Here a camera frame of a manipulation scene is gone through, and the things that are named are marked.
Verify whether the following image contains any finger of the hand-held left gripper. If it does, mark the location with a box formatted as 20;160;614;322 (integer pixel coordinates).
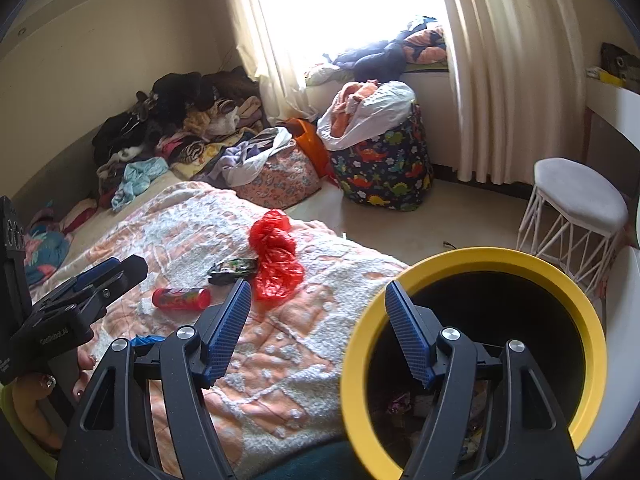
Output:
60;257;122;292
30;254;150;322

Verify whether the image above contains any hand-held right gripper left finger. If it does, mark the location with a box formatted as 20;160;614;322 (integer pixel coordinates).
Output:
55;278;252;480

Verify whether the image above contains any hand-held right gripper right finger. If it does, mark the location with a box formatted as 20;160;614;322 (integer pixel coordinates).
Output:
384;280;583;480

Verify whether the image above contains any pink snack packet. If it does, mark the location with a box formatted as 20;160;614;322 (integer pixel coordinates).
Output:
386;391;415;417

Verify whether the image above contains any yellow-rimmed black trash bin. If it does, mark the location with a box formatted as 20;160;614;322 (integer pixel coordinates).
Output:
340;246;608;478

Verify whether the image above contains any person's left forearm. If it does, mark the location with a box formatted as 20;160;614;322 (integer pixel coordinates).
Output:
0;387;58;478

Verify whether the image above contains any person's left hand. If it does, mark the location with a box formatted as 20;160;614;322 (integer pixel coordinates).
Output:
10;350;98;453

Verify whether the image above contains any floral printed cloth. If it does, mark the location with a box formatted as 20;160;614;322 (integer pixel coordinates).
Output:
22;199;98;286

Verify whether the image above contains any red cylindrical snack can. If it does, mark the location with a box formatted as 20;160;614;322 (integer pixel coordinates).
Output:
152;287;212;312

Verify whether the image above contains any dark snack wrapper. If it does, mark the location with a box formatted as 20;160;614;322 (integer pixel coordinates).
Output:
207;257;261;286

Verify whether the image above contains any red plastic bag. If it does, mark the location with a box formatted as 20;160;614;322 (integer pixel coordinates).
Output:
248;209;306;302

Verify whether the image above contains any orange and white fleece blanket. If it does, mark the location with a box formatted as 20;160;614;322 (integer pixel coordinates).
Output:
27;180;411;480

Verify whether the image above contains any teal cloth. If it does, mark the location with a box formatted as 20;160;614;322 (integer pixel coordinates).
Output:
111;156;168;211

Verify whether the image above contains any person's dark teal clothing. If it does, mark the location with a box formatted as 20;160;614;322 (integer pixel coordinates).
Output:
235;437;351;480

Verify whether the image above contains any pink floral fabric bag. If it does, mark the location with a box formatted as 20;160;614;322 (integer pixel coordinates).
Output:
232;142;323;208

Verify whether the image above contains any dinosaur print fabric bag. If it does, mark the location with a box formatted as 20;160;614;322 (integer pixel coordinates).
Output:
330;102;435;211

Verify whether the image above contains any lavender and white cloth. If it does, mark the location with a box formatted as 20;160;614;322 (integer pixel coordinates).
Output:
197;127;296;186

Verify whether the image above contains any pile of clothes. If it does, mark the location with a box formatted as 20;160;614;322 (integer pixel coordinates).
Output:
92;67;266;196

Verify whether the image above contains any orange bag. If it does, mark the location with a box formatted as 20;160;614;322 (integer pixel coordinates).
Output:
285;117;331;178

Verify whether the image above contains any white plastic bag of clothes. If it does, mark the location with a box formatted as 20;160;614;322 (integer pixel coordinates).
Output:
316;80;417;151

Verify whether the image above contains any cream sheer curtain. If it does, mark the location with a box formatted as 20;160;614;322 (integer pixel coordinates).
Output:
225;0;321;126

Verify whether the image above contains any dark jacket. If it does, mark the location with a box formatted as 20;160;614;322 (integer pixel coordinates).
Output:
332;35;416;83

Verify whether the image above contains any orange printed blanket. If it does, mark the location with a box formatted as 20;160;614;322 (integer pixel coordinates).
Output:
402;25;447;63

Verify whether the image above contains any cream pleated curtain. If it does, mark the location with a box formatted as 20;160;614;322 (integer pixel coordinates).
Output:
432;0;588;183

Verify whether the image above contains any window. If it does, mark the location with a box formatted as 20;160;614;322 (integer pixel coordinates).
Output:
250;0;446;56

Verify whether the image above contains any dark box with yellow edge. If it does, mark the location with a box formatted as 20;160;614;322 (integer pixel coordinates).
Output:
597;41;636;86

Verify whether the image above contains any white wire-legged stool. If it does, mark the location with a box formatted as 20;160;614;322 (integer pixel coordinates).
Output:
517;157;630;296

